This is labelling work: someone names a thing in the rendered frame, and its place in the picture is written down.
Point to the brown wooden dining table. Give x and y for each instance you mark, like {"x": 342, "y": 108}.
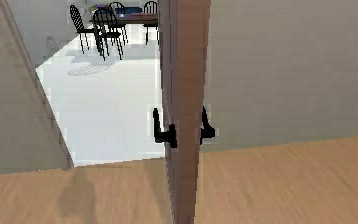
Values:
{"x": 137, "y": 18}

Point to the black spindle-back chair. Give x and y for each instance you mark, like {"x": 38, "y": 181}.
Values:
{"x": 107, "y": 30}
{"x": 78, "y": 23}
{"x": 117, "y": 7}
{"x": 150, "y": 20}

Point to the brown wooden room door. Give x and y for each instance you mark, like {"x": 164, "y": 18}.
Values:
{"x": 185, "y": 83}

